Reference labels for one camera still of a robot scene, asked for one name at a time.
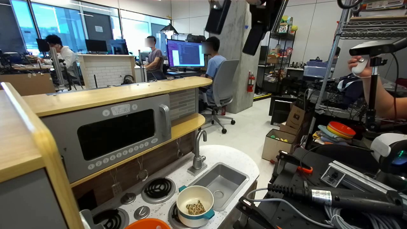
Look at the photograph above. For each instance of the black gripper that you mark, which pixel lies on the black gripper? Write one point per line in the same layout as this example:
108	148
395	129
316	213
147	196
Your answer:
268	13

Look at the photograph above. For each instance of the white handheld controller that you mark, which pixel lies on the white handheld controller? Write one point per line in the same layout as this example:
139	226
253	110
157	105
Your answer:
359	65

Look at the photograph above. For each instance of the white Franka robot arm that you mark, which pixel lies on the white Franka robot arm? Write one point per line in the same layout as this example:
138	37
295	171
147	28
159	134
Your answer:
382	142

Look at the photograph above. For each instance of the bystander forearm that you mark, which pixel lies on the bystander forearm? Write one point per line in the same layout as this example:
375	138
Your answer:
385	97

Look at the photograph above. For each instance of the orange plastic bowl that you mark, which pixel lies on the orange plastic bowl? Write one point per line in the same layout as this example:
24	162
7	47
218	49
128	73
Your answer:
147	224

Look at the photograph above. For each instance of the bystander hand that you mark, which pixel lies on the bystander hand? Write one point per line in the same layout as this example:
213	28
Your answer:
351	63

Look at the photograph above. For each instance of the black snack shelf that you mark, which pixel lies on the black snack shelf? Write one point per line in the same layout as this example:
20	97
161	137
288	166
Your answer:
279	55

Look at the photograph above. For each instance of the red fire extinguisher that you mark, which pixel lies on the red fire extinguisher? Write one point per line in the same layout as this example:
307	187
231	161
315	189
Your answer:
250	82

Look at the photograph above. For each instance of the seated person dark hair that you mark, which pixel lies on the seated person dark hair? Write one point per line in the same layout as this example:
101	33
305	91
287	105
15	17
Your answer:
213	61

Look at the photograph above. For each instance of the grey office chair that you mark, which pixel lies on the grey office chair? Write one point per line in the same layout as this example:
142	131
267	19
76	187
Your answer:
222	84

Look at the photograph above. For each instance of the large lit computer monitor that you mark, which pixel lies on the large lit computer monitor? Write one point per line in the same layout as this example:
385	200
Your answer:
185	54

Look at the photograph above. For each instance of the dark pendant lamp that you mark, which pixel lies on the dark pendant lamp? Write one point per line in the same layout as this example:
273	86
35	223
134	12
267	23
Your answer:
169	28

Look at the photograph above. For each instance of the small brown cardboard box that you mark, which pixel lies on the small brown cardboard box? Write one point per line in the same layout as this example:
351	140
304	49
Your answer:
295	117

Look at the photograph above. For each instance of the person in grey shirt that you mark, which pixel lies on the person in grey shirt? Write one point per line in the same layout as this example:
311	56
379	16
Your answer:
153	59

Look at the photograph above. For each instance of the open cardboard box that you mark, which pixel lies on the open cardboard box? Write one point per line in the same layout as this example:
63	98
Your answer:
277	144

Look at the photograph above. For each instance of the stack of coloured plates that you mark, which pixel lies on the stack of coloured plates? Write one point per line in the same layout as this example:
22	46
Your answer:
339	129

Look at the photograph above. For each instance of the silver toy faucet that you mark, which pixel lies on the silver toy faucet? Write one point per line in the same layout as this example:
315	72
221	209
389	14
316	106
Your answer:
197	159

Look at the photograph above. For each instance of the dark computer monitor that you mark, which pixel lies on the dark computer monitor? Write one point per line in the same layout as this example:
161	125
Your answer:
96	45
118	46

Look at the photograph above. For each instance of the grey toy sink basin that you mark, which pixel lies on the grey toy sink basin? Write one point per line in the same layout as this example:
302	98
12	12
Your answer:
220	185

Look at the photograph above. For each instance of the white brick pattern partition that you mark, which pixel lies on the white brick pattern partition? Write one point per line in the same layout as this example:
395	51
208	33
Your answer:
108	70

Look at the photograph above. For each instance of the wooden toy kitchen unit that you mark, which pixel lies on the wooden toy kitchen unit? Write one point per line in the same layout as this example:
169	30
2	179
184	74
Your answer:
105	96

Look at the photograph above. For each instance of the grey toy microwave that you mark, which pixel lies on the grey toy microwave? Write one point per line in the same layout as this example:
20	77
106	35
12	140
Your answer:
114	134

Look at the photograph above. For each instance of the black coil stove burner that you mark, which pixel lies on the black coil stove burner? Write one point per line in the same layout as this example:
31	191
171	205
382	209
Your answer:
157	189
110	219
173	217

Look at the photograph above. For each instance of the brown toy food pieces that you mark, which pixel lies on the brown toy food pieces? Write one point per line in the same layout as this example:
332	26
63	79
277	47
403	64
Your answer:
195	208

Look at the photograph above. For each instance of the black camera on stand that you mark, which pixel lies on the black camera on stand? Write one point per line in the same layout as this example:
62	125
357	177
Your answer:
372	47

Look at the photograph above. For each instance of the aluminium extrusion rail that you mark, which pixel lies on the aluminium extrusion rail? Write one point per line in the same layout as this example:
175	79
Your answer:
359	179

